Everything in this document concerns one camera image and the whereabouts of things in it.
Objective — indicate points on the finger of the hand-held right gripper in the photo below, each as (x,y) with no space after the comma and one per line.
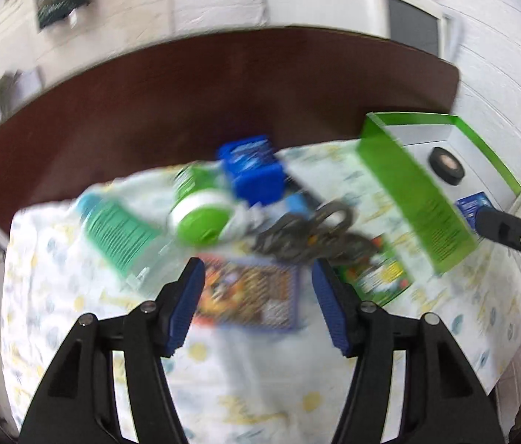
(515,236)

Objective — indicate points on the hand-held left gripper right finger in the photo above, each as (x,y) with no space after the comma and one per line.
(332,305)

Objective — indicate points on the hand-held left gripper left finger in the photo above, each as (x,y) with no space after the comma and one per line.
(186,305)

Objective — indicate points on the small dark blue box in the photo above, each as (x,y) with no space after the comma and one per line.
(469,203)

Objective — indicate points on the green printed packet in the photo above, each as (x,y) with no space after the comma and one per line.
(380,277)

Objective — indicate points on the colourful card pack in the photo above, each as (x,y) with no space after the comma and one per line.
(251,296)

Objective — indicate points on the green cardboard box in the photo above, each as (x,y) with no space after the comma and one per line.
(408,194)

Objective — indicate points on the printed white cloth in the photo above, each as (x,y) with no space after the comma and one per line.
(242,379)

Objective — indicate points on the green label bottle blue cap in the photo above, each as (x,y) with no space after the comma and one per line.
(117,231)

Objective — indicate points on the black tape roll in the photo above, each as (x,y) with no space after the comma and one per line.
(436,169)

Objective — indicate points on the bright blue box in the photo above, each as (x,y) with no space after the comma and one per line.
(251,171)

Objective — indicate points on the grey figurine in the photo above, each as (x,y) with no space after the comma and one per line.
(4,97)

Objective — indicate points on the white monitor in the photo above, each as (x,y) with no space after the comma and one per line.
(325,4)

